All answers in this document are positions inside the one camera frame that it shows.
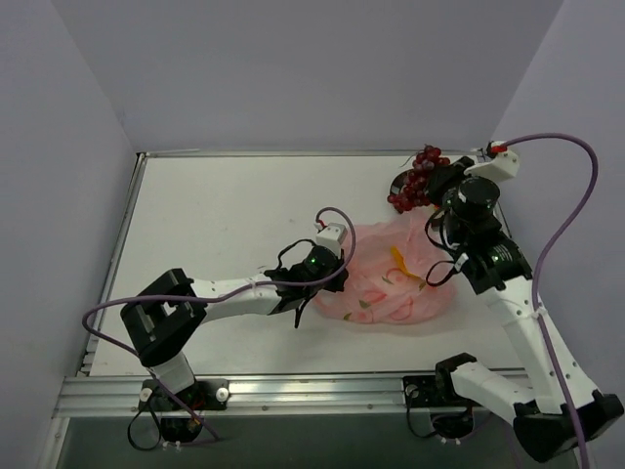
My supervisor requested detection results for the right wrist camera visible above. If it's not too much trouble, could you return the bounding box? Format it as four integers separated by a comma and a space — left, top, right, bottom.
464, 141, 521, 184

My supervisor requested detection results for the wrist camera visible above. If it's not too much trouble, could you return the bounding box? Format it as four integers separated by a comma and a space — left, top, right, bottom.
314, 223, 348, 258
464, 141, 521, 184

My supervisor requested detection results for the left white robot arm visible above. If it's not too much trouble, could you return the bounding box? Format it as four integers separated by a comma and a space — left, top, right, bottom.
120, 245, 349, 409

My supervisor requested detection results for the black rimmed plate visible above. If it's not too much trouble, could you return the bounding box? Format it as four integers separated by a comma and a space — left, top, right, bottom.
387, 170, 409, 205

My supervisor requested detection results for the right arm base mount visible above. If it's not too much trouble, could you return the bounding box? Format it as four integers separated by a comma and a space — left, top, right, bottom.
401, 375, 492, 446

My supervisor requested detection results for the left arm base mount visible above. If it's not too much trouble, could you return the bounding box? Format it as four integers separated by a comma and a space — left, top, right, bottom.
126, 378, 230, 452

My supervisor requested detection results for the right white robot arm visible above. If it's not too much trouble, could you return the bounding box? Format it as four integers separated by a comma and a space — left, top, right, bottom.
425, 156, 624, 462

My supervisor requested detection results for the fake yellow mango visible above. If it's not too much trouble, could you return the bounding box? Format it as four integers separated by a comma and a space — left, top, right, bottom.
391, 246, 424, 283

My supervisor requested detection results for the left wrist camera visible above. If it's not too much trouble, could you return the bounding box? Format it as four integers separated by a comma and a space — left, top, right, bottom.
314, 223, 348, 258

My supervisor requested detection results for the aluminium front rail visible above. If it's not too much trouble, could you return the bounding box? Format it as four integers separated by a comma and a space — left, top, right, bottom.
53, 371, 408, 418

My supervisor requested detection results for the fake red grape bunch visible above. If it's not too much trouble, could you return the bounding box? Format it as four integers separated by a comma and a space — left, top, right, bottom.
389, 145, 450, 214

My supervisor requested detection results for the pink plastic bag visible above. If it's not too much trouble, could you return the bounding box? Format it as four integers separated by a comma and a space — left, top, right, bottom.
313, 209, 456, 325

